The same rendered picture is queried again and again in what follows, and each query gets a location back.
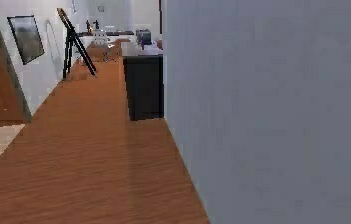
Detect black tripod easel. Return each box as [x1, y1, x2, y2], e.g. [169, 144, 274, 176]
[56, 7, 98, 80]

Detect black kitchen counter cabinet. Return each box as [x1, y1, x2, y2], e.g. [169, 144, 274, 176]
[120, 40, 165, 122]

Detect dark far worktop counter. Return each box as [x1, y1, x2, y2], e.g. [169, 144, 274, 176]
[77, 30, 135, 38]

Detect white slatted chair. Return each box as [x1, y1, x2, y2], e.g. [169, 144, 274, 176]
[91, 29, 112, 62]

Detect dark framed wall picture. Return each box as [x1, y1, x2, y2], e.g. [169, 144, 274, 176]
[6, 14, 46, 66]

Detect black toaster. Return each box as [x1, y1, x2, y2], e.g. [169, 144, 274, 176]
[135, 29, 153, 46]

